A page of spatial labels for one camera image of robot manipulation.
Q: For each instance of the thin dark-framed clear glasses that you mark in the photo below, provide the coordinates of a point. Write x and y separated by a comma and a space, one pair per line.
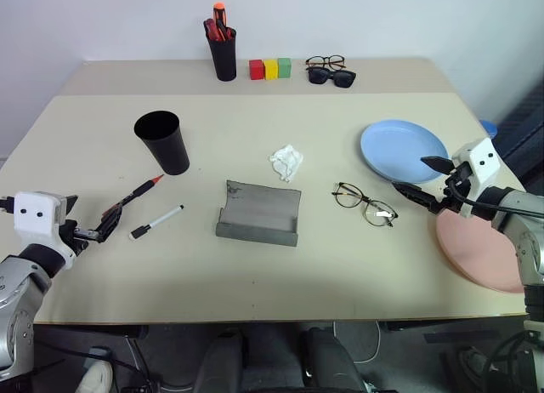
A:
340, 194

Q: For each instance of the pink plate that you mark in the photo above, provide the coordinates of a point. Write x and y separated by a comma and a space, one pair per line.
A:
476, 248

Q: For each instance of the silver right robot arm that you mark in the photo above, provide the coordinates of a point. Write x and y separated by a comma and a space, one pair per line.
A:
525, 235

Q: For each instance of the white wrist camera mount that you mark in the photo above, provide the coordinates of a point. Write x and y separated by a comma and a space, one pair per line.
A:
482, 163
36, 223

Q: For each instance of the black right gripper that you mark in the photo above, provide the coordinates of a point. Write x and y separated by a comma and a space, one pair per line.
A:
457, 184

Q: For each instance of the black tool holder cup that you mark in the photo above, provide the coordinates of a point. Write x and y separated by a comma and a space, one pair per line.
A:
224, 59

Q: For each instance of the empty black plastic cup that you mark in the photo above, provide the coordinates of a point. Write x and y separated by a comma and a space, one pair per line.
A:
168, 150

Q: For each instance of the red cube block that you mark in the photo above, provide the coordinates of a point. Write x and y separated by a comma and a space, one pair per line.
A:
256, 70

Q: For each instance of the grey open glasses case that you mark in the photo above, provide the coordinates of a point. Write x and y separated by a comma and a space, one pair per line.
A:
259, 210

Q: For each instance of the red and black tool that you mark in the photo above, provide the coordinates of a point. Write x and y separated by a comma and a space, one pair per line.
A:
229, 32

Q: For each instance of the blue round container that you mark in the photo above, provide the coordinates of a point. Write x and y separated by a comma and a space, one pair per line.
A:
489, 128

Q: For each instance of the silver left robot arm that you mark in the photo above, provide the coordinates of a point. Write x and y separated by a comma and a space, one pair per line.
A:
17, 291

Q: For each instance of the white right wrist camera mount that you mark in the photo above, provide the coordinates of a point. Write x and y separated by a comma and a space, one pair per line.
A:
482, 163

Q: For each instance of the dark rounded shape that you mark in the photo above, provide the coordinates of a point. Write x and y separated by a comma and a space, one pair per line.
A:
331, 363
219, 363

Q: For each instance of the light blue plate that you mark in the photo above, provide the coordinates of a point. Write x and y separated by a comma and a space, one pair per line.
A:
401, 148

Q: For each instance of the white marker with black cap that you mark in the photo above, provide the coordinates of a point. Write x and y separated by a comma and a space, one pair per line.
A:
163, 218

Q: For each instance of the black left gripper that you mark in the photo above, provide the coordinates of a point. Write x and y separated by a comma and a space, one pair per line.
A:
74, 237

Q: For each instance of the crumpled white tissue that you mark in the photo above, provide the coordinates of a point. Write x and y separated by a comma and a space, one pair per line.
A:
287, 159

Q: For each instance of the white shoe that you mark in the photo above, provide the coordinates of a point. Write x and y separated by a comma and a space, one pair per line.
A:
95, 378

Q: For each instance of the black sunglasses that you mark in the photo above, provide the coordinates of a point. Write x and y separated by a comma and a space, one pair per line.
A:
325, 76

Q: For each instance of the brown-framed clear glasses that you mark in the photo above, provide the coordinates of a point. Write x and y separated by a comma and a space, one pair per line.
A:
316, 59

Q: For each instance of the orange and black screwdriver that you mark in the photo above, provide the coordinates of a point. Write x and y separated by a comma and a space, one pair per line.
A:
219, 14

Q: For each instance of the yellow cube block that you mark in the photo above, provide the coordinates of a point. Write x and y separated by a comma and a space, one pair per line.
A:
270, 70

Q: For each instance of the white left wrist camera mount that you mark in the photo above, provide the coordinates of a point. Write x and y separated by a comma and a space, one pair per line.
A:
36, 223

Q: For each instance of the black pen with red tip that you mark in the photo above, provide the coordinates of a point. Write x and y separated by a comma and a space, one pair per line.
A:
142, 189

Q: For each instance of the green cube block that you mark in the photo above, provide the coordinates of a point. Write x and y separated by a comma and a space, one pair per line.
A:
285, 67

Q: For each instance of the black ribbed chair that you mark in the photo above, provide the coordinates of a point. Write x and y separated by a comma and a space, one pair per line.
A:
523, 125

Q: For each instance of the black table frame bar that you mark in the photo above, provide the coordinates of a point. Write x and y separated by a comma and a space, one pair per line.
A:
93, 330
446, 325

